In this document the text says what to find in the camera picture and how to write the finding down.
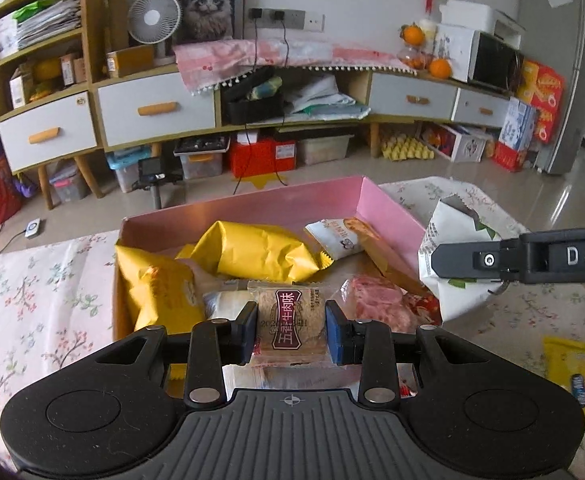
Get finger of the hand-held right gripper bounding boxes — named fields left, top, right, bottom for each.
left=431, top=239, right=523, bottom=281

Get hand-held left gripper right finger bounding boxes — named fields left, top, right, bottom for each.
left=325, top=300, right=493, bottom=407

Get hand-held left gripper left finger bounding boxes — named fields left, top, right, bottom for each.
left=95, top=301, right=259, bottom=410

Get white and green snack packet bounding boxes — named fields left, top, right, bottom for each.
left=417, top=195, right=504, bottom=323

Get beige biscuit packet maroon label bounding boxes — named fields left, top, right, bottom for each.
left=246, top=282, right=331, bottom=370

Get pink cardboard box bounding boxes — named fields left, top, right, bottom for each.
left=112, top=175, right=446, bottom=343

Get pink meat snack packet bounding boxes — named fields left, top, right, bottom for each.
left=340, top=274, right=443, bottom=326

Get tan bread packet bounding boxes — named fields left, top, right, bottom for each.
left=355, top=220, right=436, bottom=297

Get large plain yellow snack packet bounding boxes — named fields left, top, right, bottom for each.
left=177, top=220, right=334, bottom=285

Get yellow snack packet round logo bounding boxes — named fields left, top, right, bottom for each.
left=115, top=244, right=208, bottom=333

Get yellow candy packet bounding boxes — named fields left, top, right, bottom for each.
left=543, top=336, right=585, bottom=429

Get low red box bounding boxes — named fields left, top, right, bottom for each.
left=490, top=140, right=528, bottom=173

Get white patterned box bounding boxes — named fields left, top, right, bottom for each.
left=420, top=122, right=493, bottom=163

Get yellow egg trays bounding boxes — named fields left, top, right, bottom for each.
left=380, top=132, right=436, bottom=162

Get blue and white carton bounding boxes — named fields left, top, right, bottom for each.
left=497, top=97, right=538, bottom=153

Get narrow white cabinet drawer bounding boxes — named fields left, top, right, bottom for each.
left=453, top=89, right=511, bottom=128

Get tall red gift box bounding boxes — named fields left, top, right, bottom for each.
left=515, top=59, right=563, bottom=143

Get wide white cabinet drawer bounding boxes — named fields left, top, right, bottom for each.
left=370, top=74, right=458, bottom=123

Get red cardboard box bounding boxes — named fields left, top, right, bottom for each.
left=228, top=132, right=297, bottom=178

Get clear storage box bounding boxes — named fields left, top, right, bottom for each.
left=295, top=132, right=356, bottom=166

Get black stand device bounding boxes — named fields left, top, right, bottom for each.
left=132, top=157, right=183, bottom=210

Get silver refrigerator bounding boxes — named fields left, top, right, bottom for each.
left=517, top=0, right=585, bottom=176

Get black microwave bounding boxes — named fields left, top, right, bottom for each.
left=467, top=30, right=523, bottom=95

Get wooden low cabinet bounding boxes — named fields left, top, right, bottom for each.
left=92, top=57, right=523, bottom=161

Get glass jar with oranges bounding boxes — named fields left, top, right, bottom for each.
left=397, top=44, right=429, bottom=71

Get blue storage box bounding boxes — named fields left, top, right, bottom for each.
left=106, top=146, right=153, bottom=193

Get white floral box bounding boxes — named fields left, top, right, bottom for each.
left=435, top=22, right=478, bottom=81

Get pile of white bags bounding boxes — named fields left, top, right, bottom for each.
left=285, top=74, right=371, bottom=120

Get black storage bin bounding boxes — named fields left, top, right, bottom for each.
left=221, top=67, right=286, bottom=126

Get white bottle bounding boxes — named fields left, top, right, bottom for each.
left=419, top=17, right=439, bottom=56

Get clear box with pink contents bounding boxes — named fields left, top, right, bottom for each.
left=50, top=160, right=90, bottom=204

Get white appliance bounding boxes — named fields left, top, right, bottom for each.
left=493, top=17, right=526, bottom=43

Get large white cabinet drawer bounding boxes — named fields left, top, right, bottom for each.
left=96, top=72, right=217, bottom=148

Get white foam box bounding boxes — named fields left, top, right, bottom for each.
left=440, top=0, right=496, bottom=36

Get pink floral cloth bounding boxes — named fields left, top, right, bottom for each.
left=172, top=37, right=426, bottom=96

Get small white cabinet drawer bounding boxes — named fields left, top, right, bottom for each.
left=0, top=91, right=98, bottom=173

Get brown cardboard box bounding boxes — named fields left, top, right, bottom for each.
left=105, top=44, right=156, bottom=78

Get small brown carton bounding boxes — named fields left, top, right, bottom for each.
left=60, top=52, right=87, bottom=86

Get framed cat picture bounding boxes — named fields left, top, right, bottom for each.
left=166, top=0, right=247, bottom=46

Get white desk fan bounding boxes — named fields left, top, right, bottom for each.
left=127, top=0, right=182, bottom=66

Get yellow bag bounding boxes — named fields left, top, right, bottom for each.
left=30, top=57, right=63, bottom=101

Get small white carton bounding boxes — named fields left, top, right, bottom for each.
left=8, top=72, right=36, bottom=108

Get wooden shelf cabinet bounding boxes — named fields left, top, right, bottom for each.
left=0, top=0, right=107, bottom=211

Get stack of papers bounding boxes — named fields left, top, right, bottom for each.
left=15, top=0, right=82, bottom=51

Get white shelf carton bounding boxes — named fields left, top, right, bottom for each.
left=0, top=12, right=20, bottom=61

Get clear box with orange handle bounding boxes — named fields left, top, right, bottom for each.
left=174, top=136, right=230, bottom=181

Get grey wall sockets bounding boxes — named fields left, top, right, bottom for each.
left=248, top=7, right=326, bottom=31

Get long black power cable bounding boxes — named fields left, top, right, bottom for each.
left=232, top=7, right=293, bottom=196

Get short black power cable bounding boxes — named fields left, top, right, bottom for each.
left=249, top=7, right=264, bottom=91

